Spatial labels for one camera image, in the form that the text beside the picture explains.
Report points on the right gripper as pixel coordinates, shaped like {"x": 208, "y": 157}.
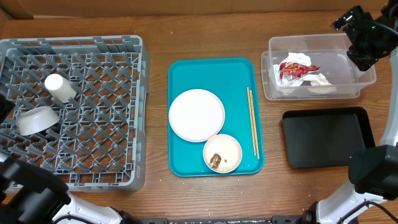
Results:
{"x": 362, "y": 53}

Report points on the white napkin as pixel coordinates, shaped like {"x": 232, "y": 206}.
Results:
{"x": 295, "y": 58}
{"x": 316, "y": 79}

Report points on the red snack wrapper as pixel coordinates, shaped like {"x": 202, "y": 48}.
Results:
{"x": 292, "y": 71}

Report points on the large white plate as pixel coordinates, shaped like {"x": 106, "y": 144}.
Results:
{"x": 196, "y": 115}

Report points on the white cup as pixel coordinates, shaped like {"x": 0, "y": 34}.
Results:
{"x": 59, "y": 87}

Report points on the grey-white bowl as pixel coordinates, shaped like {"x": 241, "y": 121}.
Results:
{"x": 36, "y": 120}

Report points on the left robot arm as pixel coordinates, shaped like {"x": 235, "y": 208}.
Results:
{"x": 44, "y": 198}

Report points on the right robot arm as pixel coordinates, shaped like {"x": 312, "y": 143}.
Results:
{"x": 372, "y": 173}

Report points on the clear plastic waste bin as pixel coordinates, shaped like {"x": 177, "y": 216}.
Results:
{"x": 327, "y": 51}

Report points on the grey dishwasher rack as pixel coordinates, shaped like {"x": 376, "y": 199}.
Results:
{"x": 99, "y": 142}

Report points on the black rectangular tray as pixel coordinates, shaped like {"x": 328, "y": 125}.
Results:
{"x": 325, "y": 137}

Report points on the teal serving tray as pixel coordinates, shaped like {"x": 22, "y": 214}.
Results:
{"x": 229, "y": 79}

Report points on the small pink plate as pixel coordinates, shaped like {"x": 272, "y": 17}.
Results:
{"x": 228, "y": 148}

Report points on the brown food scrap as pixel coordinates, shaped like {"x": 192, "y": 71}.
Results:
{"x": 215, "y": 161}

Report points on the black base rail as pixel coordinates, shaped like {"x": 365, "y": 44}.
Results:
{"x": 279, "y": 219}

